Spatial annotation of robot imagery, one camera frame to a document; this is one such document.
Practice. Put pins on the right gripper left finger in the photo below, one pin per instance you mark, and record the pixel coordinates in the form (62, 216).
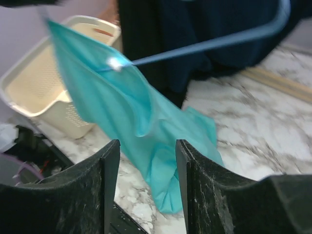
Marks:
(61, 195)

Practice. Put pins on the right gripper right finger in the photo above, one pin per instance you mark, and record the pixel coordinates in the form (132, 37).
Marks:
(218, 201)

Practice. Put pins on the teal t shirt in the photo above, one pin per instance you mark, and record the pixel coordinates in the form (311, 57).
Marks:
(126, 107)

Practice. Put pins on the light blue wire hanger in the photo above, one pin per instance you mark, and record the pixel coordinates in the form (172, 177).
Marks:
(263, 31)

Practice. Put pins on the navy blue t shirt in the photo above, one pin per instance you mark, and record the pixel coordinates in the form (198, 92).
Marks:
(184, 23)

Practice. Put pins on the black t shirt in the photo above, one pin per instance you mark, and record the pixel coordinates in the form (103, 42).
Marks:
(142, 37)

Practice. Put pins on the cream plastic laundry basket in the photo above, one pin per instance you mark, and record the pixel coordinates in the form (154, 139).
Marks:
(34, 89)

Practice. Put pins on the wooden clothes rack frame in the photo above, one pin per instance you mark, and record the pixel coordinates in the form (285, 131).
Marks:
(280, 83)

